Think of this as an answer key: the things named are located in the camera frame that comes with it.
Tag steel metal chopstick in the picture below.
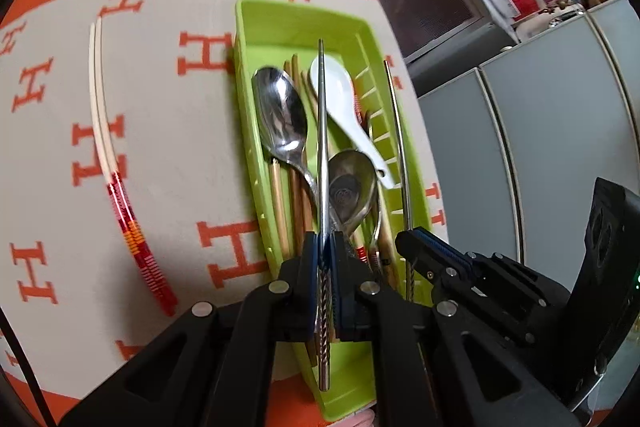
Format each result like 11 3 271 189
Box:
317 39 331 392
383 58 417 303

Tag white ceramic soup spoon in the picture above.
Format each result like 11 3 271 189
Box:
324 55 396 190

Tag steel chinese soup spoon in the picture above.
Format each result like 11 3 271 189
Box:
329 150 378 235

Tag large steel serving spoon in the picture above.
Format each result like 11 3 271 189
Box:
252 66 319 206

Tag light wooden chopstick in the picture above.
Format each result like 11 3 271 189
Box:
269 157 292 260

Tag red striped wooden chopstick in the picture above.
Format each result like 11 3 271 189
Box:
300 72 319 231

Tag lime green plastic utensil tray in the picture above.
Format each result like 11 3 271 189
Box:
234 0 431 423

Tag small steel spoon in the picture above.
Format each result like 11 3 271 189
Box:
368 200 382 272

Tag orange beige H-pattern cloth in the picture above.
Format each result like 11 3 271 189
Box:
1 0 447 417

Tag pale chopstick red end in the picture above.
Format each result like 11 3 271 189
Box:
88 22 174 318
93 17 180 316

